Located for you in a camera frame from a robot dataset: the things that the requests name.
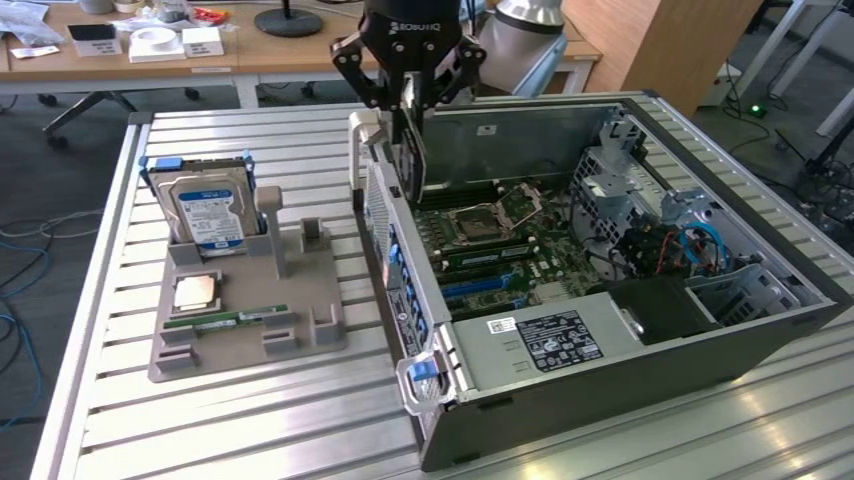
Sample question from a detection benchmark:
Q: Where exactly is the black lamp base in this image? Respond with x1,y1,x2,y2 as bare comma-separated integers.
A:
252,0,325,37

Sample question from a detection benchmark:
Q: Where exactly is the white box black lid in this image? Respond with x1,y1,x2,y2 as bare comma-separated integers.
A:
65,23,124,57

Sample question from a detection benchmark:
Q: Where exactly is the clear plastic bag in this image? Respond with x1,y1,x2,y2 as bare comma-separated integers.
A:
0,0,68,46

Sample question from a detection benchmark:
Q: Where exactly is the flat white box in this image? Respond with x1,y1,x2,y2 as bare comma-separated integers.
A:
127,42,188,65

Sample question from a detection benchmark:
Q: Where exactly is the copper CPU chip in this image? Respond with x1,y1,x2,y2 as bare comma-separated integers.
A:
171,273,219,314

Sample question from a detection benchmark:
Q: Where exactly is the black wire bundle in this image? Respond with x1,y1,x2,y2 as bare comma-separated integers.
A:
580,233,635,281

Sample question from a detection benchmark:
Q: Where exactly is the PCIe expansion slot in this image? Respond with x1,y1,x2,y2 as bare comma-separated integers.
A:
441,276,516,301

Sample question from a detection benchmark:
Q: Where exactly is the grey metal disk bay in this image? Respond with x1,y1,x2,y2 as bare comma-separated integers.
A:
684,263,802,326

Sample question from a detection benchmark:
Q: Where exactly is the blue wire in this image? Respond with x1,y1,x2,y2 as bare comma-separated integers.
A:
679,222,735,276

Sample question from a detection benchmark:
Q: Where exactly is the grey power supply unit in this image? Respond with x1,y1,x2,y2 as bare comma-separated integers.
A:
449,292,646,394

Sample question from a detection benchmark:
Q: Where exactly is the black office chair base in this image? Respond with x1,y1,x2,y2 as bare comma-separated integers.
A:
36,89,201,149

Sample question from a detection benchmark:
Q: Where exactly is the white tape roll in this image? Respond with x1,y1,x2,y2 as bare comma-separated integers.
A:
131,27,176,50

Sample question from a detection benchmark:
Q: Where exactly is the red packet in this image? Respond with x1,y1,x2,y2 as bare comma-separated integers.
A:
191,7,232,27

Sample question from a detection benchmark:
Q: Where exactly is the white labelled box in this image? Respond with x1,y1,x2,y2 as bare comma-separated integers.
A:
180,26,225,59

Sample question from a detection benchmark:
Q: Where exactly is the white floor device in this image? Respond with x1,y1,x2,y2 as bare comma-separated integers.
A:
710,62,746,109

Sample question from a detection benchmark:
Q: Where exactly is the black graphics card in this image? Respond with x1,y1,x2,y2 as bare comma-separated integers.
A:
391,71,433,205

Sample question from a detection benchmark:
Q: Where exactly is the grey parts rack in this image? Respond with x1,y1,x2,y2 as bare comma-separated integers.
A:
145,185,349,385

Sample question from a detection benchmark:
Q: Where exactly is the white floor cable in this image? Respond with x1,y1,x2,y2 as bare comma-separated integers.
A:
0,209,101,241

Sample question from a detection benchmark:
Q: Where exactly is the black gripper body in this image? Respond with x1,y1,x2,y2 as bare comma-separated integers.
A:
357,0,467,77

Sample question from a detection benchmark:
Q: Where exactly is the black stand with cables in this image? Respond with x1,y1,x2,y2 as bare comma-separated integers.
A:
772,127,854,226

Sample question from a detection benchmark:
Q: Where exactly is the CPU socket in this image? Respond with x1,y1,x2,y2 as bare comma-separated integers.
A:
447,204,519,249

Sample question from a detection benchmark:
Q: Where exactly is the blue floor cable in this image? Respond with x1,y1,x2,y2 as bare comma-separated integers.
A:
0,239,52,431

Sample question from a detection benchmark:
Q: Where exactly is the wooden cabinet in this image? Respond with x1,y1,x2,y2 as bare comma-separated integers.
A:
559,0,766,117

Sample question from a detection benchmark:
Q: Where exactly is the green motherboard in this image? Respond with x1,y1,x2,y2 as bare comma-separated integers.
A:
392,164,612,324

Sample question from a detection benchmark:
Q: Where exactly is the hard disk blue caddy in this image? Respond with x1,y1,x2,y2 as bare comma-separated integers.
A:
137,152,261,259

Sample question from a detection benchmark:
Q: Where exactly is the perforated metal drive cage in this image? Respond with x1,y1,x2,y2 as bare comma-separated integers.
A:
570,115,672,251

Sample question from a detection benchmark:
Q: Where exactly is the wooden desk white frame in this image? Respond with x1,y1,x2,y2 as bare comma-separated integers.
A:
0,0,606,109

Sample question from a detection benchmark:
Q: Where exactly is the copper socket cover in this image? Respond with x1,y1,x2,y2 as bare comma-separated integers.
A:
496,182,543,232

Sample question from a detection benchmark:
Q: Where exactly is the dark pouch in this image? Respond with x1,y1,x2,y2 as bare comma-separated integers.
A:
156,0,192,24

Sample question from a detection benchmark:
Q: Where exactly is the open grey PC case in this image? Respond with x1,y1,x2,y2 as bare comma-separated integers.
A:
347,91,854,474

